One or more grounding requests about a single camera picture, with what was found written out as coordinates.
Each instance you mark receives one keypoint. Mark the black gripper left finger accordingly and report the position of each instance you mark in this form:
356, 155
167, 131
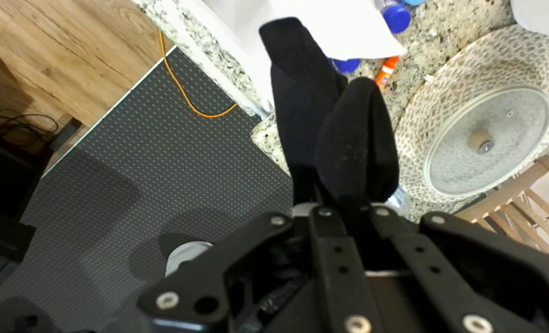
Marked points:
278, 274

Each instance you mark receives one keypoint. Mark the wooden chair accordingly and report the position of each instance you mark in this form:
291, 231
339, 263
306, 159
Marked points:
518, 207

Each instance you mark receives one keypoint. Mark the grey floor mat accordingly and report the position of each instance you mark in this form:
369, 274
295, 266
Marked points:
147, 166

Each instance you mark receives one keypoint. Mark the glass plate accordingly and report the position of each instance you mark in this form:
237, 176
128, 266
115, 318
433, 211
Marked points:
487, 141

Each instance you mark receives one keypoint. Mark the round woven placemat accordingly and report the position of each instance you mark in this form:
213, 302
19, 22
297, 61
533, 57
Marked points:
505, 57

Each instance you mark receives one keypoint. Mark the white paper bag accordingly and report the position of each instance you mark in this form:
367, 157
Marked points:
343, 28

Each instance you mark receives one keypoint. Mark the white paper towel roll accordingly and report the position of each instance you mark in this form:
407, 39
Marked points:
531, 15

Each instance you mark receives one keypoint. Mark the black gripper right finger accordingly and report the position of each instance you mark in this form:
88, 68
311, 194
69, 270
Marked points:
470, 276

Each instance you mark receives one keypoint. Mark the water bottle middle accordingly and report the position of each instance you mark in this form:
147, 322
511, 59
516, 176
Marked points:
396, 15

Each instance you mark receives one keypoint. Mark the orange marker pen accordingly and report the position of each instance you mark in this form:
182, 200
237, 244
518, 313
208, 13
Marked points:
385, 72

